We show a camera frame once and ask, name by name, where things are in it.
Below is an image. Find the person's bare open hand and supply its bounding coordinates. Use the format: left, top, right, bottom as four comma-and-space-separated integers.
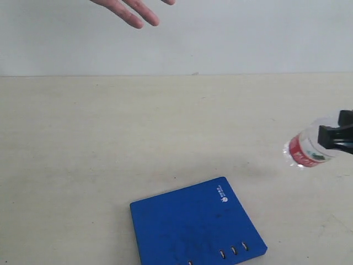
91, 0, 160, 29

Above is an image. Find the clear bottle with red label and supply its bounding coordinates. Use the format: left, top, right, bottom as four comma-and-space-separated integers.
282, 110, 340, 169

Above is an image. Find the blue ring binder notebook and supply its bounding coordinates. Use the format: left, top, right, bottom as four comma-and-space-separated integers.
130, 177, 268, 265

